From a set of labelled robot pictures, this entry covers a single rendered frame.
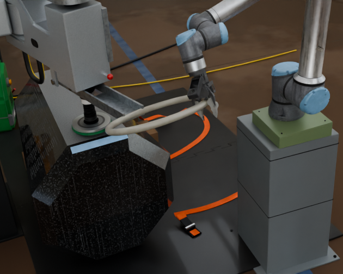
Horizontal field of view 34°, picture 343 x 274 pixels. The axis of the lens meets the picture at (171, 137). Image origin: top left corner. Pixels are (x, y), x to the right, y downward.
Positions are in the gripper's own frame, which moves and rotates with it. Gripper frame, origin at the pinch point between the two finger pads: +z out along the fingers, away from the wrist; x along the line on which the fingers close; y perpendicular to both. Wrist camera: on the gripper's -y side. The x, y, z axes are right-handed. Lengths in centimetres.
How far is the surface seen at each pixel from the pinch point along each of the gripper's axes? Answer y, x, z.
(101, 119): 40, 81, -3
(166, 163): 61, 62, 35
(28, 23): 36, 102, -64
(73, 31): 16, 62, -52
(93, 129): 29, 80, 0
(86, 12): 22, 55, -58
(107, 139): 35, 78, 8
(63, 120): 43, 107, -7
